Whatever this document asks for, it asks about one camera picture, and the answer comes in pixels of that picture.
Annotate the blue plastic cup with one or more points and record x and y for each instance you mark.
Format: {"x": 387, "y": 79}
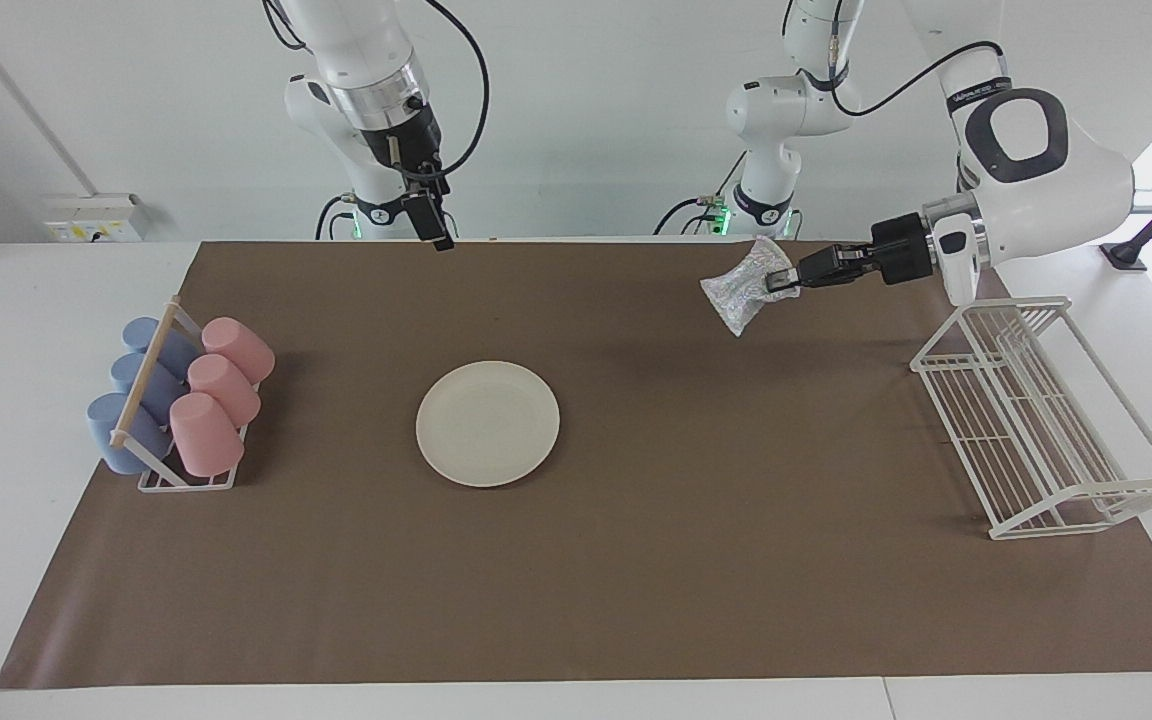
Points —
{"x": 108, "y": 425}
{"x": 131, "y": 372}
{"x": 141, "y": 332}

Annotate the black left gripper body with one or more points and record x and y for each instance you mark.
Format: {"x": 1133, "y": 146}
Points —
{"x": 901, "y": 250}

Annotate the pink plastic cup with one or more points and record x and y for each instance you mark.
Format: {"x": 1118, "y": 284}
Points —
{"x": 206, "y": 435}
{"x": 239, "y": 348}
{"x": 226, "y": 390}

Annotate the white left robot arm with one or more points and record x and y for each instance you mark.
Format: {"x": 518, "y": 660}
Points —
{"x": 1066, "y": 190}

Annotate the brown table mat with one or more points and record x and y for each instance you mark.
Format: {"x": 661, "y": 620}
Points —
{"x": 636, "y": 580}

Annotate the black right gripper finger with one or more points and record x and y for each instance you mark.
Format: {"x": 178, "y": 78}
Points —
{"x": 421, "y": 215}
{"x": 442, "y": 230}

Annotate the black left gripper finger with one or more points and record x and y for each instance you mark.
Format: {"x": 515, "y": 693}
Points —
{"x": 786, "y": 286}
{"x": 788, "y": 273}

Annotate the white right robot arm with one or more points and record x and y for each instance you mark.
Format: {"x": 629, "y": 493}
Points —
{"x": 356, "y": 50}

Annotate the clear plastic bag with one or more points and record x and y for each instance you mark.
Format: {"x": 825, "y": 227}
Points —
{"x": 741, "y": 290}

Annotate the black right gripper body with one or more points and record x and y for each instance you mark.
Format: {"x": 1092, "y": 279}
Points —
{"x": 411, "y": 150}

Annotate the cream round plate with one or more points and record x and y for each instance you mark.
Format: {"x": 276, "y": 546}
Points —
{"x": 488, "y": 425}

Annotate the white cup holder rack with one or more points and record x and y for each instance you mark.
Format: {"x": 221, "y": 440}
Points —
{"x": 146, "y": 370}

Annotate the white wall socket box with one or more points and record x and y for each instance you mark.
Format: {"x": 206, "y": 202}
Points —
{"x": 96, "y": 218}

